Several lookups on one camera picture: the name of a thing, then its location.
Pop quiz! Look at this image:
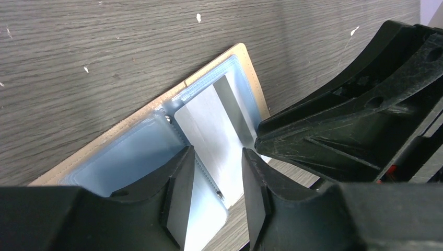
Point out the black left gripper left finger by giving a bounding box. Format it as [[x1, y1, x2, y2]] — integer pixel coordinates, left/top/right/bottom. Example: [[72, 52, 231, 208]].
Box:
[[1, 146, 195, 250]]

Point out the silver credit card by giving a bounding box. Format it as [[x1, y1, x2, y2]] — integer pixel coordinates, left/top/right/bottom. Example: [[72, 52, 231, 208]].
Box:
[[174, 73, 262, 208]]

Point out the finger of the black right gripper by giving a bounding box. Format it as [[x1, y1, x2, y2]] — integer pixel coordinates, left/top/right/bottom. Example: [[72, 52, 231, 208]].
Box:
[[255, 20, 442, 183]]

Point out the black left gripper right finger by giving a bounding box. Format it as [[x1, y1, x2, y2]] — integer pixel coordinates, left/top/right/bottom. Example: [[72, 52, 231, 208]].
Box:
[[242, 149, 442, 250]]

